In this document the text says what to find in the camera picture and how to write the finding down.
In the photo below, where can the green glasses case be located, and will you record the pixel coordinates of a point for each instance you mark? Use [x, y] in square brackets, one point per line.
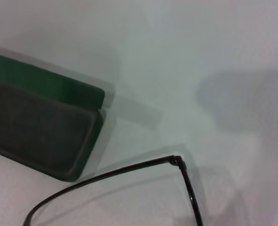
[35, 122]

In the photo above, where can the black round-lens glasses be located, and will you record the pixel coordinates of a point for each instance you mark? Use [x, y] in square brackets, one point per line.
[178, 160]

